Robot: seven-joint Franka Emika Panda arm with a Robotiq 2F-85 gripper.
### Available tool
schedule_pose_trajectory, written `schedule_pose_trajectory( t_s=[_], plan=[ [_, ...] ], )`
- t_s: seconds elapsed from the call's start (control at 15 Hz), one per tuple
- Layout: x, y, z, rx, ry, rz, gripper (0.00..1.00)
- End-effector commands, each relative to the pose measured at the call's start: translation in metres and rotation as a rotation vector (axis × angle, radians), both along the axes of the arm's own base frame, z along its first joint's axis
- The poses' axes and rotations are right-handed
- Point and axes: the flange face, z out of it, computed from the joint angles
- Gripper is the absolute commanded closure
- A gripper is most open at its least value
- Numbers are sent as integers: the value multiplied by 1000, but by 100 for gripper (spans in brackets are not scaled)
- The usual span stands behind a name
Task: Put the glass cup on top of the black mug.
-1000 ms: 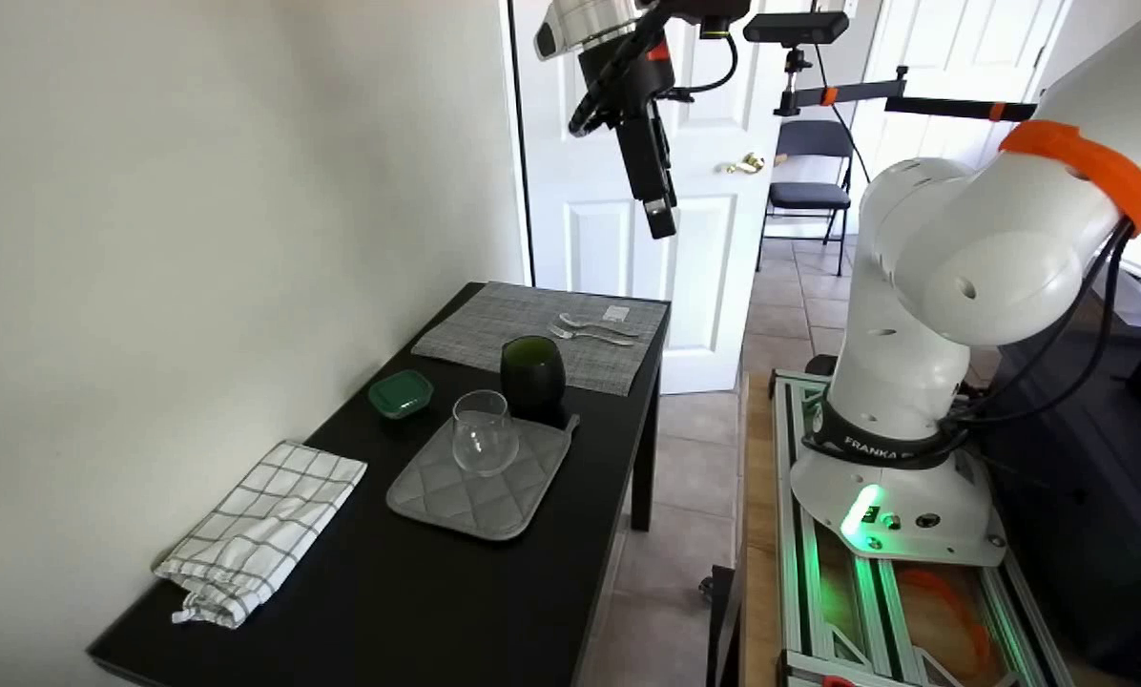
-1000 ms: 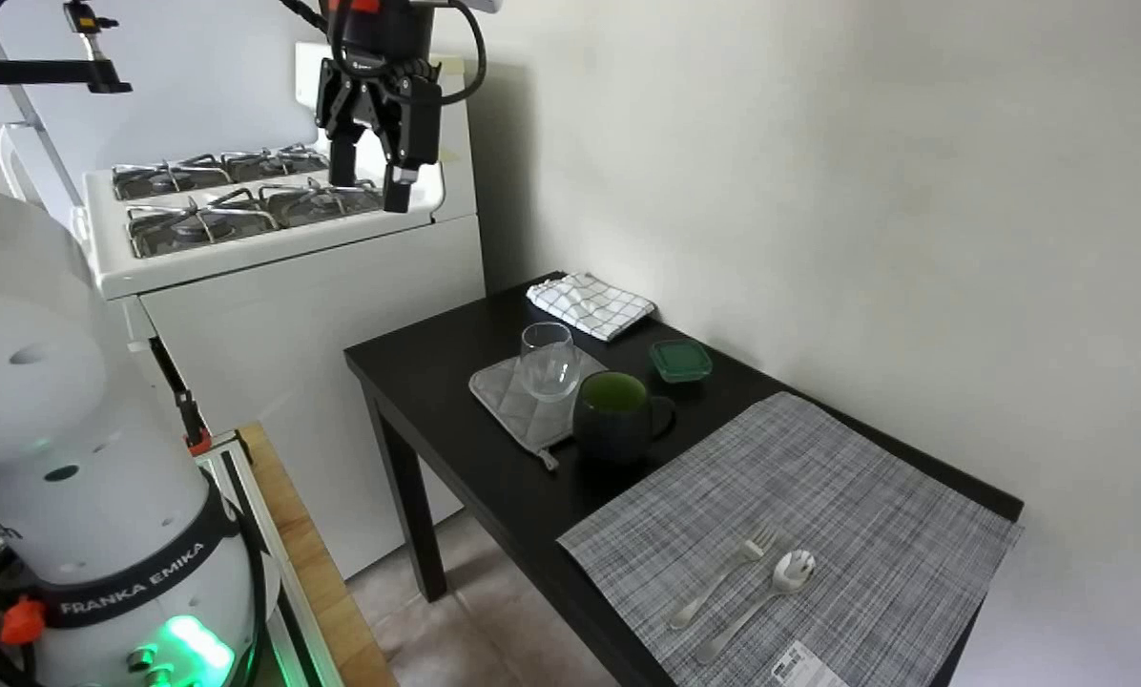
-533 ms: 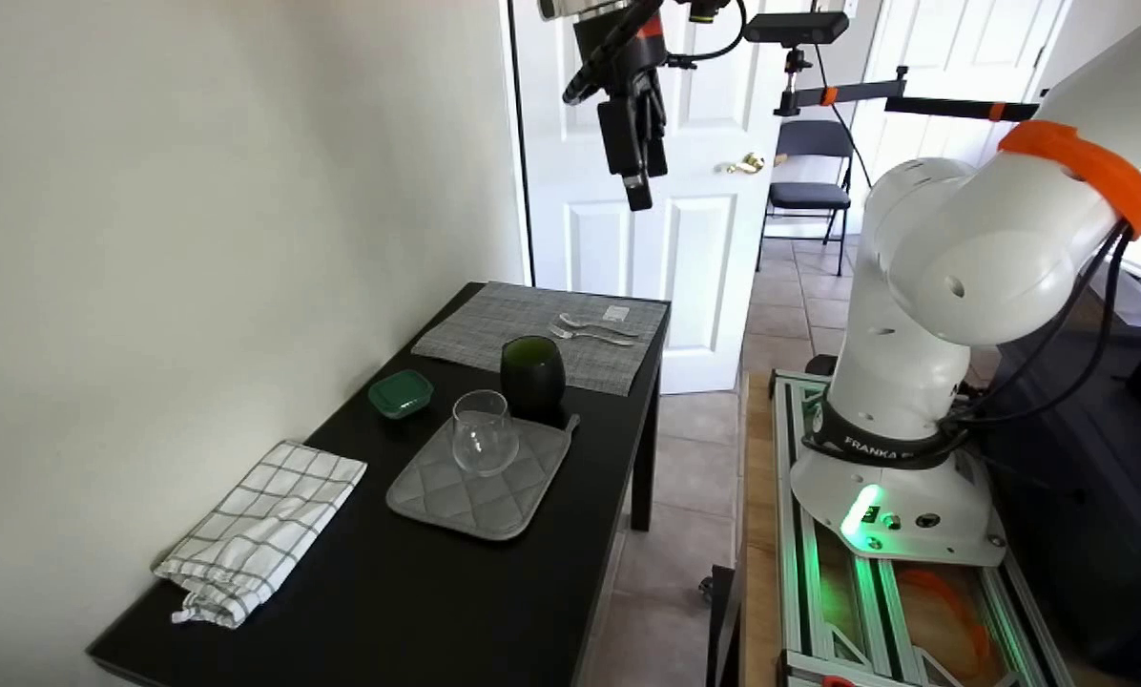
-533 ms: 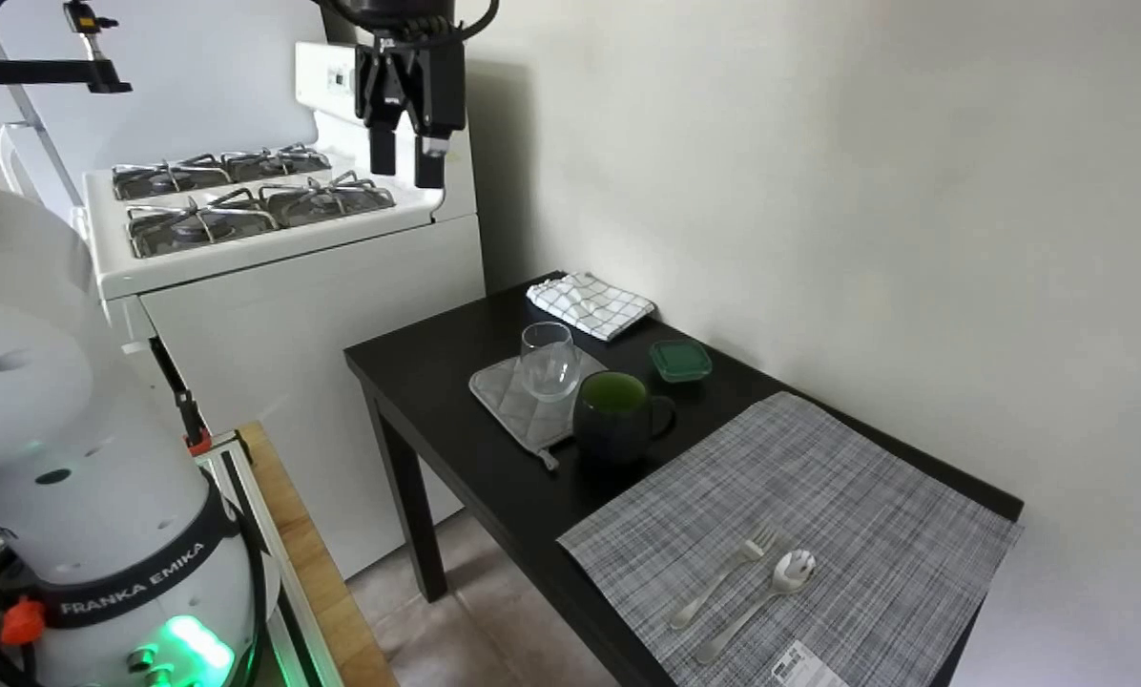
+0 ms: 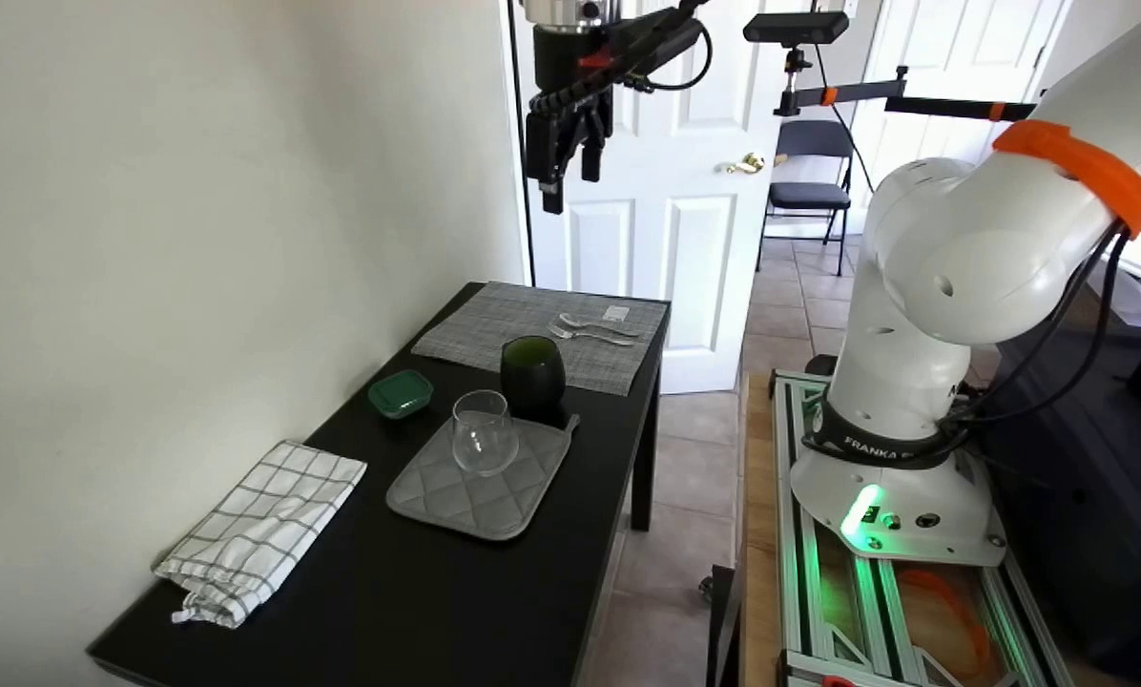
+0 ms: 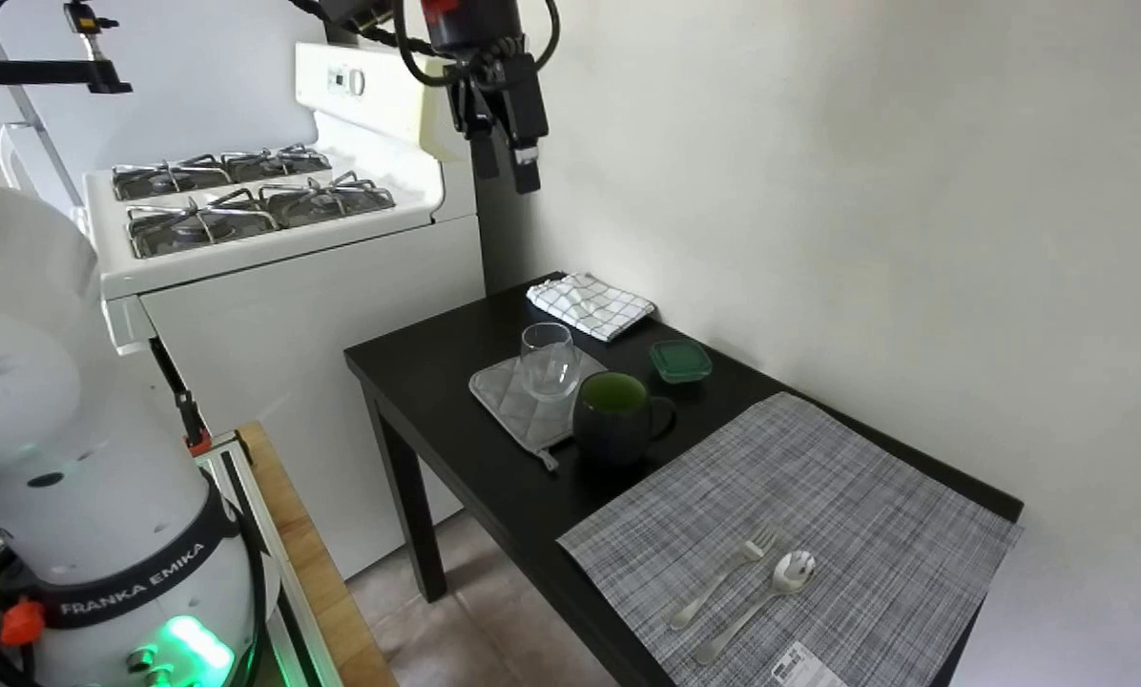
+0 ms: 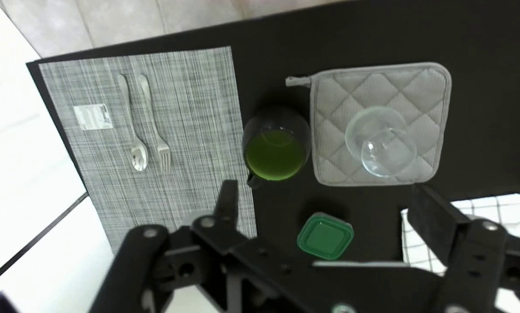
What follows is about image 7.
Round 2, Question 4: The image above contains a grey woven placemat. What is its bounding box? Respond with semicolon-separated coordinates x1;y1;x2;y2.
36;45;259;252

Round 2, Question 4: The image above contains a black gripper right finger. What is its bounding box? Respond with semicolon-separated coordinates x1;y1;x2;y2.
407;184;471;278

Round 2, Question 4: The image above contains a black wooden table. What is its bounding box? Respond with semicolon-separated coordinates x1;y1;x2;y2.
24;0;520;275

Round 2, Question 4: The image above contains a green lidded container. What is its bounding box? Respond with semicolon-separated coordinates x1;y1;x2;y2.
295;211;356;261

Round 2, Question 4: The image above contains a white checkered dish towel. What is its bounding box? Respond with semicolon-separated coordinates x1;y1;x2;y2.
400;193;520;277

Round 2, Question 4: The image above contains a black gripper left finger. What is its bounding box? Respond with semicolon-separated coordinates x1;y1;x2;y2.
191;179;261;257

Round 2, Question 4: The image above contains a white placemat label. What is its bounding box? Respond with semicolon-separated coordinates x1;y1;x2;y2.
73;103;115;131

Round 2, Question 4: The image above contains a clear plastic spoon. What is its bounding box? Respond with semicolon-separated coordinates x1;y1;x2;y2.
116;71;151;174

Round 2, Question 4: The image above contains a grey quilted pot holder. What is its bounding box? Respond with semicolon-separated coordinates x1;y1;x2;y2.
283;61;454;188

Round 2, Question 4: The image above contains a clear glass cup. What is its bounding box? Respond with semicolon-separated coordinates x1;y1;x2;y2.
344;104;419;181

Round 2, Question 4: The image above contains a clear plastic fork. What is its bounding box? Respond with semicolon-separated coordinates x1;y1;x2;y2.
135;73;174;171

